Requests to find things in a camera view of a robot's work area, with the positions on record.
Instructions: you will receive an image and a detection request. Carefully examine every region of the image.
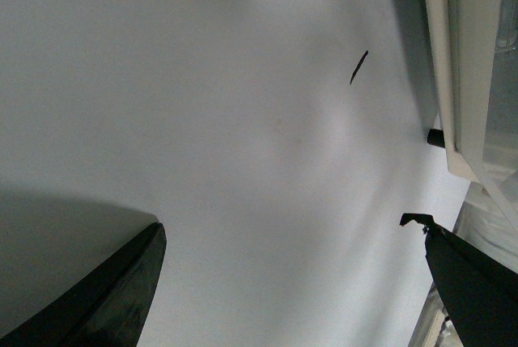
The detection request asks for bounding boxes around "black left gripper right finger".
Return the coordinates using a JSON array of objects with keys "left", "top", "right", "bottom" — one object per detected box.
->
[{"left": 400, "top": 213, "right": 517, "bottom": 346}]

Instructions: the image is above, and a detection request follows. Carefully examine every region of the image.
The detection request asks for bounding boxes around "glass oven door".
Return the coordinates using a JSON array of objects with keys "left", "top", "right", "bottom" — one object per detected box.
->
[{"left": 409, "top": 183, "right": 517, "bottom": 346}]

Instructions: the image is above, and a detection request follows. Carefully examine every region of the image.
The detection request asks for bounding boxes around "cream Toshiba toaster oven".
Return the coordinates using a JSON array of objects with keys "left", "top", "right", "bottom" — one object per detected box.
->
[{"left": 425, "top": 0, "right": 517, "bottom": 227}]

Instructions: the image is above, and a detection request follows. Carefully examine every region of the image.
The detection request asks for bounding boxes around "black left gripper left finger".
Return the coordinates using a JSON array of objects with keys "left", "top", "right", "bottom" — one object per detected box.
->
[{"left": 1, "top": 222, "right": 167, "bottom": 346}]

